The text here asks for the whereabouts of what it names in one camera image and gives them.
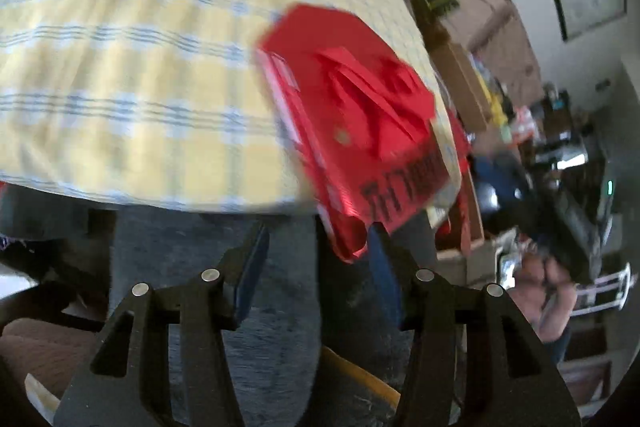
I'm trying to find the red bag black characters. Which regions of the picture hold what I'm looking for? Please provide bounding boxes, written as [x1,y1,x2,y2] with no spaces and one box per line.
[256,4,449,262]

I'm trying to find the yellow plaid tablecloth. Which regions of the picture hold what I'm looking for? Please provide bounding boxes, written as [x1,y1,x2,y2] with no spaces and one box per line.
[1,0,437,213]

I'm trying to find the brown sofa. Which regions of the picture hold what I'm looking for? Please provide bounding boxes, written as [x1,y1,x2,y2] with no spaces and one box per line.
[380,0,544,108]

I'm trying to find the person's right hand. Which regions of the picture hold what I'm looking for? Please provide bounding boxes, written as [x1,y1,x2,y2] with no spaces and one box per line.
[509,254,577,343]

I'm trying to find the shallow cardboard tray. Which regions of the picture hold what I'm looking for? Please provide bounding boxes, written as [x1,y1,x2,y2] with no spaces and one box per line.
[430,42,491,133]

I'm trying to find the large open cardboard box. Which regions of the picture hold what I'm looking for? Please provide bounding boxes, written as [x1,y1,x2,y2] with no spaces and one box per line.
[435,169,485,259]

